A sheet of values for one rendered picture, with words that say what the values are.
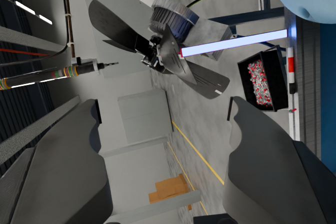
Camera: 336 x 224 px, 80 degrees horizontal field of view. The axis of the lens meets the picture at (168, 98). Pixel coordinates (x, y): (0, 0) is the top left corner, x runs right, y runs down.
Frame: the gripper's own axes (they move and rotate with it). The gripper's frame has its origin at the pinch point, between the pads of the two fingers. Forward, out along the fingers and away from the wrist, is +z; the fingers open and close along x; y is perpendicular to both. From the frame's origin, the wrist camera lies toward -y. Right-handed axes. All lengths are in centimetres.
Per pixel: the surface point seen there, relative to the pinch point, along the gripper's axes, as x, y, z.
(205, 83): 21, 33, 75
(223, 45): 17.2, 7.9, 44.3
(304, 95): 43, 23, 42
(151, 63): -4, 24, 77
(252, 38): 26, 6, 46
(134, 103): -107, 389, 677
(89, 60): -29, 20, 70
